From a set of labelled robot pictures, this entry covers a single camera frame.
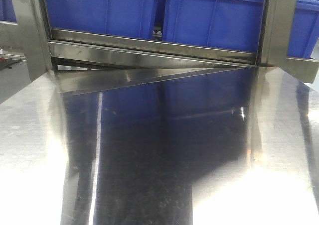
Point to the stainless steel shelf rack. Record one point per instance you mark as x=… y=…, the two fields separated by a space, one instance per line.
x=32 y=39

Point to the blue plastic bin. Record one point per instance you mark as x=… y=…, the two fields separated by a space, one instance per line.
x=305 y=29
x=128 y=18
x=222 y=24

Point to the blue plastic bin far right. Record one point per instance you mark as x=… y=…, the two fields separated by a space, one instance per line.
x=305 y=29

